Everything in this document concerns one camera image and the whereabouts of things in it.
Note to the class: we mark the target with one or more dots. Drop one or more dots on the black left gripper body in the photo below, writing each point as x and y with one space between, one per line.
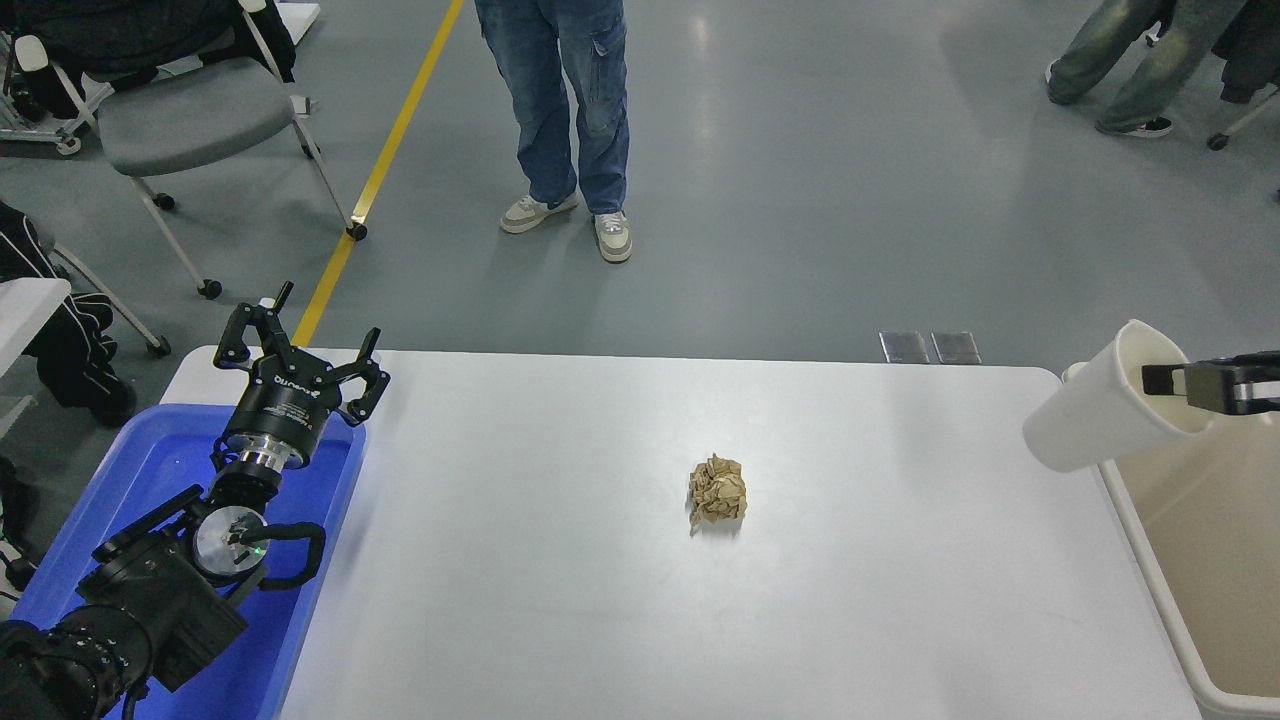
285 405

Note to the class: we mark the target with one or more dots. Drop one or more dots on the white paper cup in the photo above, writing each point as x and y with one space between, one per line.
1095 410

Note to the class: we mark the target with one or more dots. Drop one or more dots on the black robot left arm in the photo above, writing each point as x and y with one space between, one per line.
150 600

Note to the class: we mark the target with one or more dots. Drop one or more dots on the grey chair leg with caster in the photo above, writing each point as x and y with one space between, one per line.
115 310

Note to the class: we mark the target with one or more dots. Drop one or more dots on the blue plastic tray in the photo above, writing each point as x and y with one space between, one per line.
140 470

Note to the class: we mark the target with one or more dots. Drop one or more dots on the person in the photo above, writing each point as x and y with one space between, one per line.
560 100
75 350
1130 50

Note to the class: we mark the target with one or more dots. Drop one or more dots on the large pale plastic bin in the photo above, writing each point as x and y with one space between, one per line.
1210 540

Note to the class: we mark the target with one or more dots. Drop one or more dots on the metal floor plate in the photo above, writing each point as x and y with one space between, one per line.
903 347
955 347

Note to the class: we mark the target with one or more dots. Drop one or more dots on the small white table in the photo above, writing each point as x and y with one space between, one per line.
25 310

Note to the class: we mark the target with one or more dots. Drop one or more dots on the grey wheeled chair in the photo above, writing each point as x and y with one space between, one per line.
190 120

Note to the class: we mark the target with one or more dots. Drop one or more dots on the white chair leg with caster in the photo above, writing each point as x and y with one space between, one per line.
1240 120

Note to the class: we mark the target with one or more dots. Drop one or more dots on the black garment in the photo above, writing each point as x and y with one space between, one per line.
1250 45

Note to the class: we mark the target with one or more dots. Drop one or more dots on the black jacket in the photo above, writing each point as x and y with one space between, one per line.
110 30

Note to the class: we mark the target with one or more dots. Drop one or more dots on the crumpled tan paper ball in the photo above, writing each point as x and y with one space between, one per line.
717 490

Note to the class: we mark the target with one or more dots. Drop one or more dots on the white wheeled frame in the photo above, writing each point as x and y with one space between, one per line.
45 110

